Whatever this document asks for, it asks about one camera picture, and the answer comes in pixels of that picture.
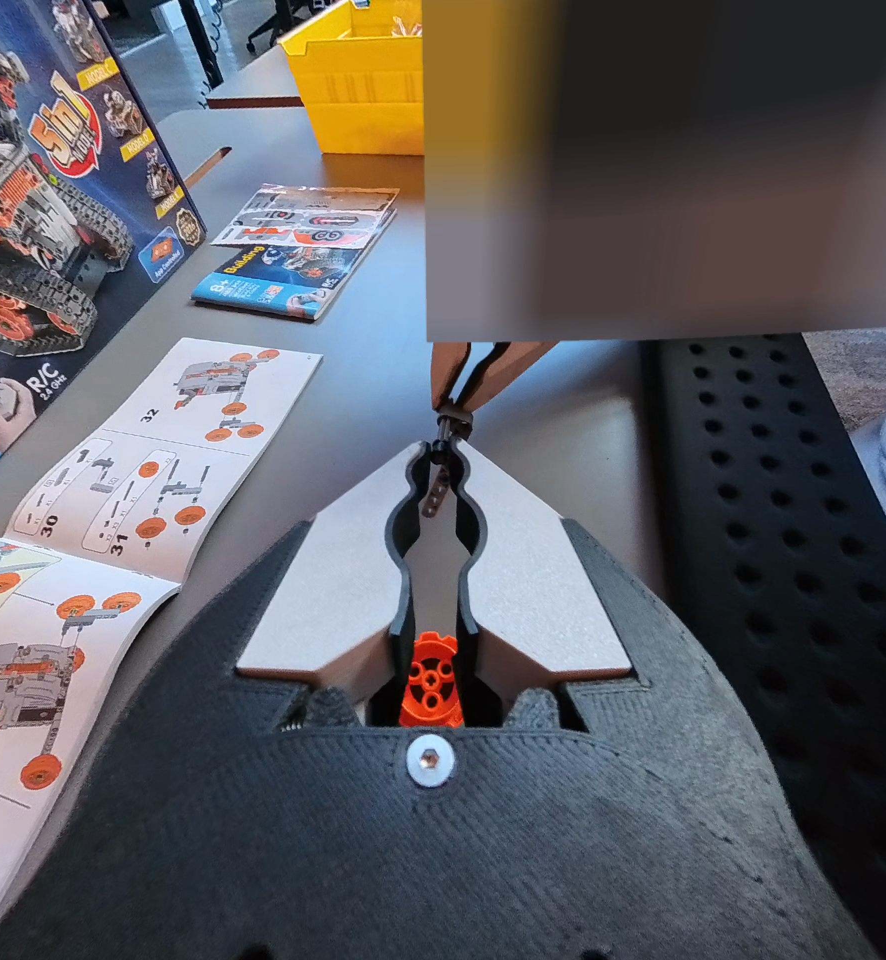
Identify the brown-edged neighbouring desk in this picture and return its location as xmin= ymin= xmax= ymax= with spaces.
xmin=205 ymin=45 xmax=310 ymax=111

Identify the grey beam axle assembly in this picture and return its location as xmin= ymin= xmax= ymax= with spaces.
xmin=422 ymin=399 xmax=475 ymax=520

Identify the orange toothed sprocket wheel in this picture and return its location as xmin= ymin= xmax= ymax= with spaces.
xmin=396 ymin=630 xmax=464 ymax=730

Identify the open building instruction booklet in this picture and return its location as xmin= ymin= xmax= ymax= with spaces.
xmin=0 ymin=336 xmax=324 ymax=955

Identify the black perforated chair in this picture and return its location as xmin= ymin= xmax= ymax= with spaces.
xmin=640 ymin=333 xmax=886 ymax=960

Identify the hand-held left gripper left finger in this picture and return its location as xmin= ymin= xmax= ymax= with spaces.
xmin=235 ymin=441 xmax=426 ymax=726

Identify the grey desk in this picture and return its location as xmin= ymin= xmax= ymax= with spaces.
xmin=0 ymin=105 xmax=669 ymax=957

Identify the yellow plastic bin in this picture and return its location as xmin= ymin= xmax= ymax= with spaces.
xmin=278 ymin=0 xmax=426 ymax=157

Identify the blue toy robot box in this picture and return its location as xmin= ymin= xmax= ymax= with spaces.
xmin=0 ymin=0 xmax=208 ymax=495

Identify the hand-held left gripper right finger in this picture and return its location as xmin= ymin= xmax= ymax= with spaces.
xmin=450 ymin=438 xmax=633 ymax=726

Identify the blue booklet and sticker sheet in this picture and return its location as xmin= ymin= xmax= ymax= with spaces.
xmin=191 ymin=212 xmax=398 ymax=324

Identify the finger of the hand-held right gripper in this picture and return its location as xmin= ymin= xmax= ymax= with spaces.
xmin=453 ymin=342 xmax=561 ymax=411
xmin=431 ymin=342 xmax=474 ymax=413

